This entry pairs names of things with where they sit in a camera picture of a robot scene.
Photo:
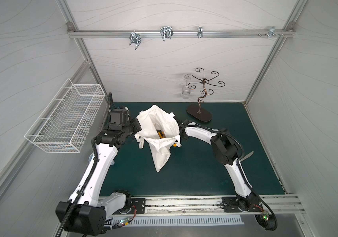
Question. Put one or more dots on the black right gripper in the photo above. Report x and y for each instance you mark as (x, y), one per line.
(182, 126)

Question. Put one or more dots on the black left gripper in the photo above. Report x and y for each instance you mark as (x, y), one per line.
(135, 126)

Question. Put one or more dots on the long yellow utility knife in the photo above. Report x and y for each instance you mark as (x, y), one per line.
(161, 134)

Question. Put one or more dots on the white printed canvas tote bag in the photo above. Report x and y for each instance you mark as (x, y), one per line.
(154, 119)

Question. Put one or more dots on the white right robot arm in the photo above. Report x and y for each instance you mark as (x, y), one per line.
(227, 151)

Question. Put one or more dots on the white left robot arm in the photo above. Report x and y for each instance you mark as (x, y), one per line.
(84, 212)

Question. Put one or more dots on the bronze scroll hanger stand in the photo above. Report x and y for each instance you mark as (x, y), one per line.
(196, 110)

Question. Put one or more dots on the clear glass bottle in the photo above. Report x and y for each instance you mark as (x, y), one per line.
(186, 91)

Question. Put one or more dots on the silver letter opener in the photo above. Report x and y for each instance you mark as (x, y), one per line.
(246, 156)

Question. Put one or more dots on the metal clamp far left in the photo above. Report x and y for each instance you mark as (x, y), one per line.
(135, 38)

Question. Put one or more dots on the metal clamp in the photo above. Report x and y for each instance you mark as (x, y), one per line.
(135, 38)
(200, 32)
(271, 34)
(166, 32)

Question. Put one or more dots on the metal clamp right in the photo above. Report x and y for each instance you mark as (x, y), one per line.
(271, 34)

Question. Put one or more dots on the white wire basket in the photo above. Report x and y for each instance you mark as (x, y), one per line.
(64, 124)

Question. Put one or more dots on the aluminium top rail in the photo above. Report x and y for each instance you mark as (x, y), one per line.
(151, 34)

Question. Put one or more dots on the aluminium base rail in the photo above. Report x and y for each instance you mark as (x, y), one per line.
(186, 207)

